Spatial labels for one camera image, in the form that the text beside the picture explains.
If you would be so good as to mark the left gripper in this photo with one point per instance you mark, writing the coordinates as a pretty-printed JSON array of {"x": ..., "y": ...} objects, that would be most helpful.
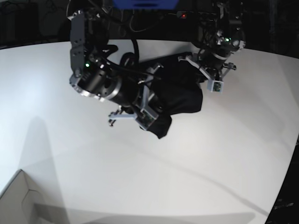
[{"x": 215, "y": 59}]

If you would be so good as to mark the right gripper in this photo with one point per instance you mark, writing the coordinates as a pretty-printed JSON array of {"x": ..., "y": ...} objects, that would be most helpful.
[{"x": 127, "y": 93}]

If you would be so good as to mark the black t-shirt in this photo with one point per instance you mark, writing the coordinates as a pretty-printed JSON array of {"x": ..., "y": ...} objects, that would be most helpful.
[{"x": 176, "y": 92}]

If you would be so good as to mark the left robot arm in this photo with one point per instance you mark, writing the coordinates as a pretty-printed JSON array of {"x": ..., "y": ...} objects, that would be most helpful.
[{"x": 220, "y": 33}]

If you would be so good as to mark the blue box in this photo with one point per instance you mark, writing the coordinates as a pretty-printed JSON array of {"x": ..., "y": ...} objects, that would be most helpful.
[{"x": 145, "y": 4}]

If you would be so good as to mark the white cardboard box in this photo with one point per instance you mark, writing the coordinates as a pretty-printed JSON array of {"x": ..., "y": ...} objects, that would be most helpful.
[{"x": 21, "y": 204}]

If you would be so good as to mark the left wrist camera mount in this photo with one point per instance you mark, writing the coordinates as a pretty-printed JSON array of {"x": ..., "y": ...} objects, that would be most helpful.
[{"x": 213, "y": 75}]

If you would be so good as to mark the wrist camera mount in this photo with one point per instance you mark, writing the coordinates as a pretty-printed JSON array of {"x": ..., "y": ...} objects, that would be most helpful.
[
  {"x": 213, "y": 75},
  {"x": 143, "y": 114}
]

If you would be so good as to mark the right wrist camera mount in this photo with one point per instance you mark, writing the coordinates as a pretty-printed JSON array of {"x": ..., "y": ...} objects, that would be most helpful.
[{"x": 143, "y": 114}]

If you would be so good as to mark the white power strip red switch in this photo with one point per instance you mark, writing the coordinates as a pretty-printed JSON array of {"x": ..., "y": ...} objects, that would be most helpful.
[{"x": 185, "y": 14}]

